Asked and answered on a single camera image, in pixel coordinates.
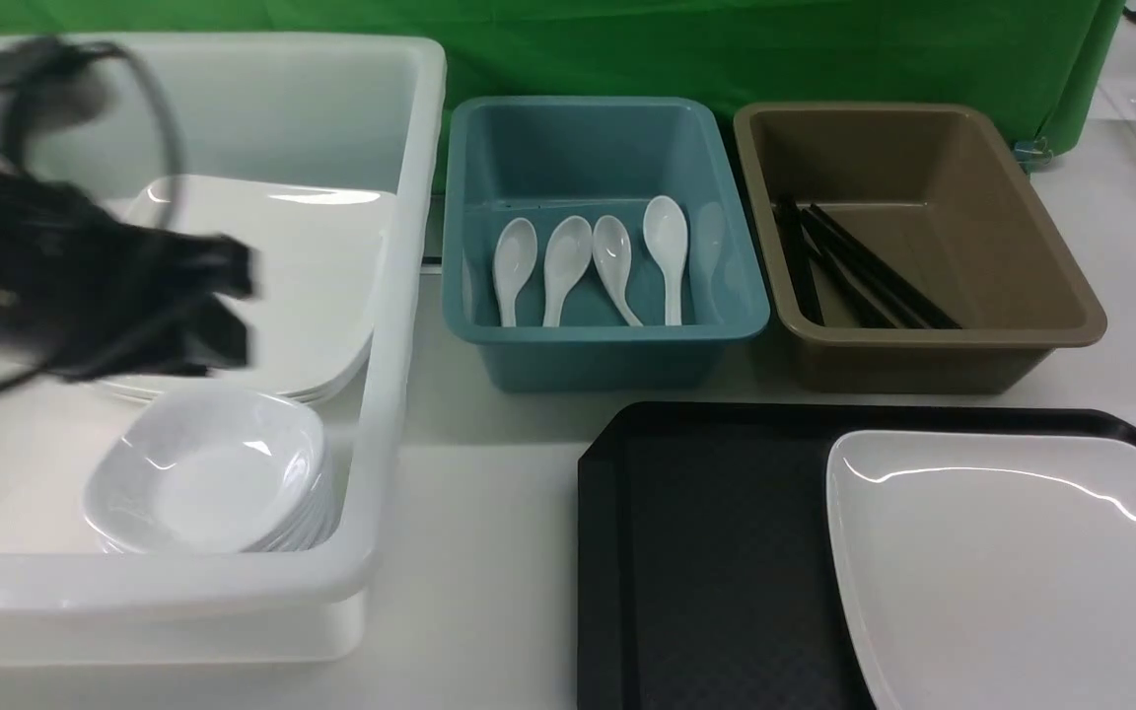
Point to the large white square plate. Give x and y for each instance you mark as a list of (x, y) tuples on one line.
[(987, 571)]

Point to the white plate stack top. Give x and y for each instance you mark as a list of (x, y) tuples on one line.
[(319, 253)]

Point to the black chopstick in bin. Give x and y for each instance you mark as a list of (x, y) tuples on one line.
[(798, 261), (871, 266), (862, 293)]

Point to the large white plastic bin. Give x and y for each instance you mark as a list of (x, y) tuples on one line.
[(346, 110)]

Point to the green cloth backdrop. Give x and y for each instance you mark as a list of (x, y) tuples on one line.
[(1031, 66)]

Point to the brown plastic bin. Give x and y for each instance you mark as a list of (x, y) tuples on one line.
[(934, 191)]

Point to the white bowl stack top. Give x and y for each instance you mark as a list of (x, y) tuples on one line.
[(215, 469)]

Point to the black serving tray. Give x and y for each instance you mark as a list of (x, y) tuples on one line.
[(704, 574)]

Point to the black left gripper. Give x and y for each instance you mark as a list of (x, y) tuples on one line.
[(81, 289)]

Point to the white spoon left crossed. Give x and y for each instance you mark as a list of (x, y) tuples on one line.
[(513, 260)]

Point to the teal plastic bin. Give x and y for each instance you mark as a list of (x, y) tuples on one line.
[(545, 158)]

